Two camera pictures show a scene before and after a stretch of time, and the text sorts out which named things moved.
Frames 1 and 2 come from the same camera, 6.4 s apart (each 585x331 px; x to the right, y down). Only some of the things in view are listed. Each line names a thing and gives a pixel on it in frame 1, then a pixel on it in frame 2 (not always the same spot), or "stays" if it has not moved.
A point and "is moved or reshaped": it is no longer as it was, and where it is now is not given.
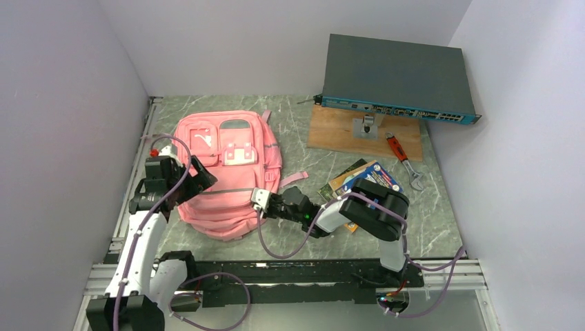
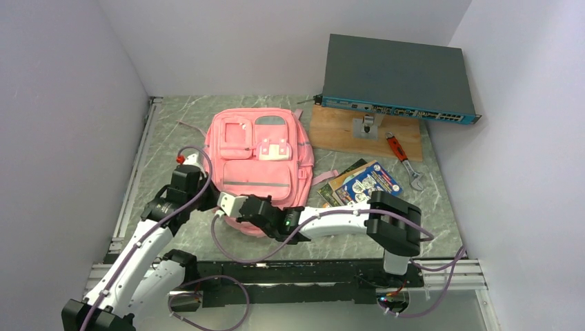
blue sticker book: (374, 172) stays
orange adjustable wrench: (417, 178) stays
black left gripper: (198, 182) → (212, 202)
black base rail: (295, 283) stays
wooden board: (332, 129) stays
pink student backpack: (241, 148) is moved or reshaped
